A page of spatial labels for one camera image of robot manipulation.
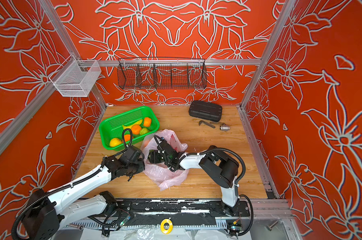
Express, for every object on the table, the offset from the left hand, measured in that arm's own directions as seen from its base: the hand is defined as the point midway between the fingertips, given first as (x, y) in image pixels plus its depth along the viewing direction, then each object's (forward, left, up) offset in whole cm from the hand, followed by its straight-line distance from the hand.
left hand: (145, 165), depth 82 cm
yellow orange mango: (+14, +22, +1) cm, 26 cm away
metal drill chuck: (+31, -49, -3) cm, 58 cm away
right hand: (+6, 0, 0) cm, 6 cm away
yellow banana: (+29, +18, -3) cm, 34 cm away
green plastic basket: (+28, +31, -4) cm, 42 cm away
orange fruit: (+32, +6, -1) cm, 32 cm away
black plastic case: (+43, -35, +2) cm, 56 cm away
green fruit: (+23, +7, 0) cm, 24 cm away
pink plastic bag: (-4, -8, -1) cm, 9 cm away
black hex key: (+36, -37, -5) cm, 52 cm away
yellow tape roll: (-25, -16, -4) cm, 29 cm away
